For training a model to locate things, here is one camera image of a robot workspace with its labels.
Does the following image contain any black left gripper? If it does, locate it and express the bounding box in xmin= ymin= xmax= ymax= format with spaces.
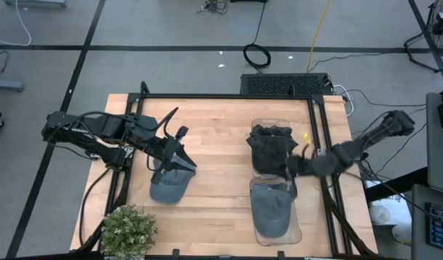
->
xmin=150 ymin=126 xmax=198 ymax=185

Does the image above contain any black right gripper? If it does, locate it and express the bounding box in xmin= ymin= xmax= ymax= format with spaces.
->
xmin=286 ymin=143 xmax=318 ymax=199

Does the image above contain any gray baseball cap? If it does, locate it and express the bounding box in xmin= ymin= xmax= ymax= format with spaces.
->
xmin=149 ymin=155 xmax=197 ymax=206
xmin=249 ymin=182 xmax=295 ymax=239

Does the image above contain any black computer case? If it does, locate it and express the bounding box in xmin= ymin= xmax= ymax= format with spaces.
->
xmin=240 ymin=72 xmax=334 ymax=96

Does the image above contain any small green potted plant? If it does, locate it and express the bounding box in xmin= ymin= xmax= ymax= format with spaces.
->
xmin=100 ymin=204 xmax=159 ymax=260

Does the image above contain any white paper roll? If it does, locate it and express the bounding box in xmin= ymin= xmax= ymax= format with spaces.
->
xmin=369 ymin=204 xmax=392 ymax=225
xmin=392 ymin=223 xmax=412 ymax=243

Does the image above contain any black desk leg bar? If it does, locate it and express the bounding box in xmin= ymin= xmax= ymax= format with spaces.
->
xmin=364 ymin=168 xmax=428 ymax=203

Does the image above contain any gray desk top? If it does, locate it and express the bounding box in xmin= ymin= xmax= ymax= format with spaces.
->
xmin=425 ymin=92 xmax=443 ymax=194
xmin=410 ymin=183 xmax=443 ymax=260

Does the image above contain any keyboard with coloured keys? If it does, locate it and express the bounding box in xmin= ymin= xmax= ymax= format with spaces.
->
xmin=425 ymin=201 xmax=443 ymax=254

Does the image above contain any gray furniture foot bar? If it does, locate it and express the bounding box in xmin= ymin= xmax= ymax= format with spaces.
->
xmin=0 ymin=79 xmax=25 ymax=93
xmin=4 ymin=0 xmax=67 ymax=9

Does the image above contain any black floor fan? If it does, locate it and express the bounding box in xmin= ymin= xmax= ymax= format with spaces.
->
xmin=403 ymin=0 xmax=443 ymax=73

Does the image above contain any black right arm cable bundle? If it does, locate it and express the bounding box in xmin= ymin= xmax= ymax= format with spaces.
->
xmin=317 ymin=168 xmax=376 ymax=257

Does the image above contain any black aluminium table frame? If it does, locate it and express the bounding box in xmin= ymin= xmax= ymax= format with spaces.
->
xmin=76 ymin=81 xmax=377 ymax=260

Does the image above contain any black left arm base cable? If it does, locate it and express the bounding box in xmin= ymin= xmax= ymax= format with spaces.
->
xmin=78 ymin=166 xmax=113 ymax=248

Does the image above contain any thin black floor cable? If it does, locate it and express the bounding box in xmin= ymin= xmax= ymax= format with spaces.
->
xmin=338 ymin=88 xmax=426 ymax=108
xmin=307 ymin=53 xmax=384 ymax=73

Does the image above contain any coiled black floor cable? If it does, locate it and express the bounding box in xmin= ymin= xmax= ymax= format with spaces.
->
xmin=242 ymin=0 xmax=272 ymax=73

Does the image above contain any yellow floor cable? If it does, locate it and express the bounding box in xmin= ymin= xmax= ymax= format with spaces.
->
xmin=306 ymin=0 xmax=332 ymax=73

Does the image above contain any tangled black cable bundle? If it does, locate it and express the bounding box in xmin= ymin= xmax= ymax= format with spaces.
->
xmin=197 ymin=0 xmax=229 ymax=15

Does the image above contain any white floor cable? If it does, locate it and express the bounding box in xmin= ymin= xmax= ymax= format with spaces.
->
xmin=0 ymin=0 xmax=33 ymax=47

